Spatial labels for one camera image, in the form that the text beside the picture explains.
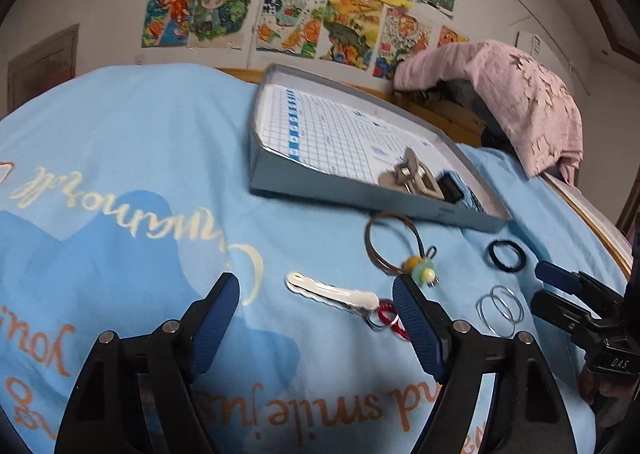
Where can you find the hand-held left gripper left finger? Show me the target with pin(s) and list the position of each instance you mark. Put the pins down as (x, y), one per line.
(215, 329)

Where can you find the white air conditioner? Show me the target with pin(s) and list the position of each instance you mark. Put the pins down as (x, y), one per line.
(530, 46)

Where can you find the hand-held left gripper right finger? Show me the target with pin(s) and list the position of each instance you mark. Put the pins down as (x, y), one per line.
(417, 329)

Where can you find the white hair clip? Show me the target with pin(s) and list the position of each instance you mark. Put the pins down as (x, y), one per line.
(325, 291)

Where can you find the brown framed door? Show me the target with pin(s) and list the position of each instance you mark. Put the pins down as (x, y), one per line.
(42, 68)

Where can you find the beige hair claw clip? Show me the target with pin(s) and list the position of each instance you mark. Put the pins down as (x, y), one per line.
(400, 176)

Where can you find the pink floral pillow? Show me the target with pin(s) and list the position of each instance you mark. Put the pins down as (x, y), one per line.
(500, 83)

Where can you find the person's right hand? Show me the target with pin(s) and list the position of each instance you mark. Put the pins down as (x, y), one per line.
(610, 391)

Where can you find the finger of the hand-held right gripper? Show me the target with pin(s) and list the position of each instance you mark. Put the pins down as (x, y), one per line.
(560, 311)
(555, 275)

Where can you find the light blue printed blanket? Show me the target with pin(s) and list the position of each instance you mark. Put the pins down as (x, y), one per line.
(150, 214)

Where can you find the white panel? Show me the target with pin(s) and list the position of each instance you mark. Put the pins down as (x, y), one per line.
(590, 214)

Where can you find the grey cardboard tray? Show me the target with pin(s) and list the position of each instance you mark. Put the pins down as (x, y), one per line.
(330, 143)

